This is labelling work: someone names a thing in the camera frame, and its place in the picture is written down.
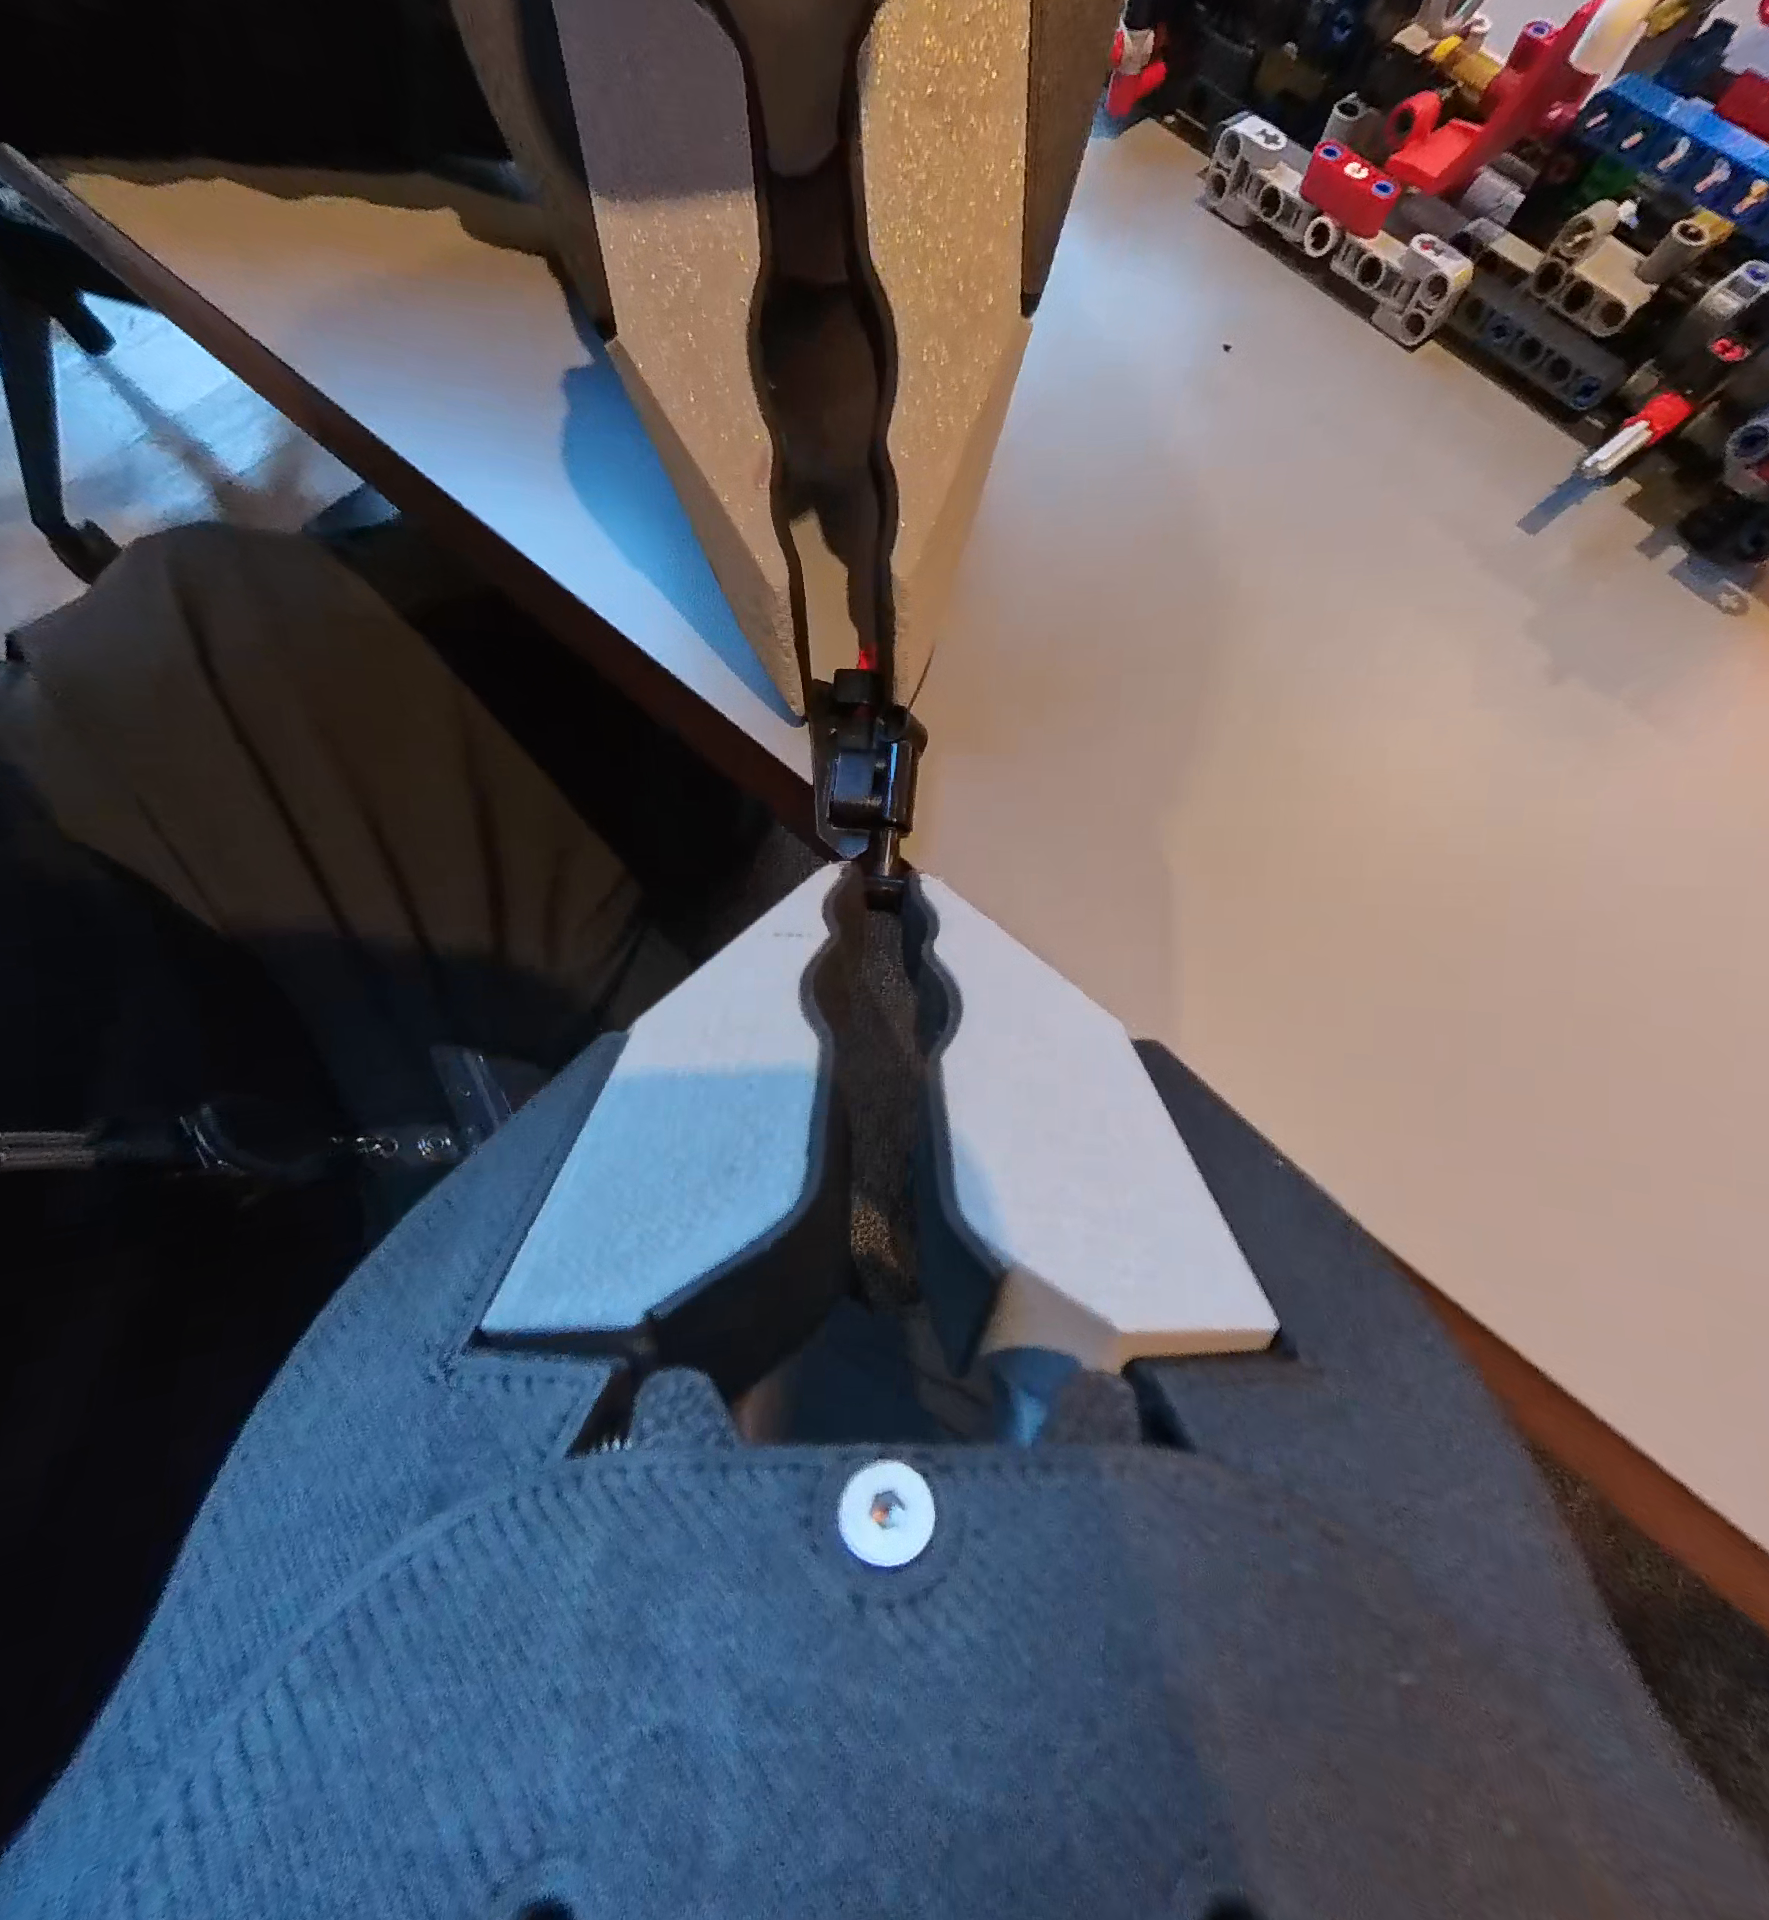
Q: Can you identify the toy brick vehicle model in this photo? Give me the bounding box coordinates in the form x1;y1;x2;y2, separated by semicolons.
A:
1101;0;1769;618

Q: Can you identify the black office chair base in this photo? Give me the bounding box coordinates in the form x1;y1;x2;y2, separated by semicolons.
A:
0;125;120;579

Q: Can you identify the person's black clothing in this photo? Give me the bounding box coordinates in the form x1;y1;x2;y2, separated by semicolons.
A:
0;659;570;1920

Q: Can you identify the black toy assembly red pin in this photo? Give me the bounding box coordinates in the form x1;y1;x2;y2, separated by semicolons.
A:
814;644;926;871

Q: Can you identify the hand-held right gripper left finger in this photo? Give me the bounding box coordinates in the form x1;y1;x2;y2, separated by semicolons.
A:
478;865;873;1403

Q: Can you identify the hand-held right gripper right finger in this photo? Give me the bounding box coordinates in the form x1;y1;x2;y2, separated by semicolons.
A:
899;875;1283;1441

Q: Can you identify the light grey desk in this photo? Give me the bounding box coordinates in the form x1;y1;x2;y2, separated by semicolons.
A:
0;112;1769;1652

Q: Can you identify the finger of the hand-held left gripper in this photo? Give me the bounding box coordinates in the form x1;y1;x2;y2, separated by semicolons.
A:
846;0;1043;706
553;0;833;726

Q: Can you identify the grey fabric bag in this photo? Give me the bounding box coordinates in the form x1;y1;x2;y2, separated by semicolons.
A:
6;518;676;1052

